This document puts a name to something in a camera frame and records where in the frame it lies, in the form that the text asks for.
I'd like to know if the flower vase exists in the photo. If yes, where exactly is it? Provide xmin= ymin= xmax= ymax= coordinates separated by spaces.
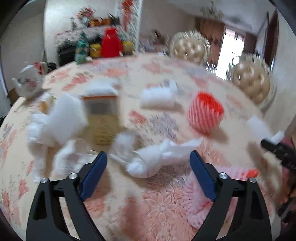
xmin=76 ymin=6 xmax=95 ymax=27

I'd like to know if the yellow lid jar right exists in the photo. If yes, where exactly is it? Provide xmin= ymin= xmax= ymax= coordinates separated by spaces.
xmin=122 ymin=41 xmax=134 ymax=56

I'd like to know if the yellow lid jar left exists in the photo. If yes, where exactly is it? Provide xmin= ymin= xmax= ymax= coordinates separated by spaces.
xmin=89 ymin=44 xmax=101 ymax=59

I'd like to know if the yellow lid jar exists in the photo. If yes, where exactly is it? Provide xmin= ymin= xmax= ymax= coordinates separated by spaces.
xmin=122 ymin=41 xmax=134 ymax=56
xmin=89 ymin=44 xmax=101 ymax=59

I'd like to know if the white tissue wad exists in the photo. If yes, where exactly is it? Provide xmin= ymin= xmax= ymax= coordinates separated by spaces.
xmin=109 ymin=133 xmax=203 ymax=178

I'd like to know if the white floral teapot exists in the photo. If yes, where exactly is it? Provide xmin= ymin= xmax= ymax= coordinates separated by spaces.
xmin=11 ymin=61 xmax=48 ymax=99

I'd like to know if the gold tufted chair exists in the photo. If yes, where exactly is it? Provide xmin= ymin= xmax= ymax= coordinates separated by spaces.
xmin=169 ymin=30 xmax=211 ymax=65
xmin=226 ymin=53 xmax=276 ymax=111

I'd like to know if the white foam sheet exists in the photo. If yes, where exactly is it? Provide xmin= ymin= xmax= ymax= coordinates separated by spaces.
xmin=27 ymin=93 xmax=90 ymax=149

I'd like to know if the red thermos jug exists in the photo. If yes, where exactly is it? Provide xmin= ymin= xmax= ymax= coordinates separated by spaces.
xmin=101 ymin=27 xmax=123 ymax=58

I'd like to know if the cardboard tea box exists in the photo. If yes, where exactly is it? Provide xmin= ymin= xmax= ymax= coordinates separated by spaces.
xmin=82 ymin=93 xmax=121 ymax=145

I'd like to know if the crumpled white plastic wrap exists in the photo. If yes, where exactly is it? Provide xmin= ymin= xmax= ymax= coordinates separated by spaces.
xmin=29 ymin=138 xmax=98 ymax=183

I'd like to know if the floral tablecloth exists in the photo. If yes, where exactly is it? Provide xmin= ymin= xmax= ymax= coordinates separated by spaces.
xmin=1 ymin=54 xmax=281 ymax=240

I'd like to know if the red foam fruit net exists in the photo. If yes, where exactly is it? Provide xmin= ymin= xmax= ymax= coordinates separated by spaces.
xmin=187 ymin=91 xmax=225 ymax=135

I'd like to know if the red chinese knot ornament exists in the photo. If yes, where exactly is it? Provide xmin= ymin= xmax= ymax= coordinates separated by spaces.
xmin=121 ymin=0 xmax=133 ymax=32

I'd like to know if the black piano with lace cover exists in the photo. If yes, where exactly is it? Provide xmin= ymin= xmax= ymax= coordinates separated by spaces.
xmin=55 ymin=26 xmax=109 ymax=66

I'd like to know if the pink foam fruit net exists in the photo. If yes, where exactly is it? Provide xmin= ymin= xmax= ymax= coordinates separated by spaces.
xmin=183 ymin=165 xmax=249 ymax=230

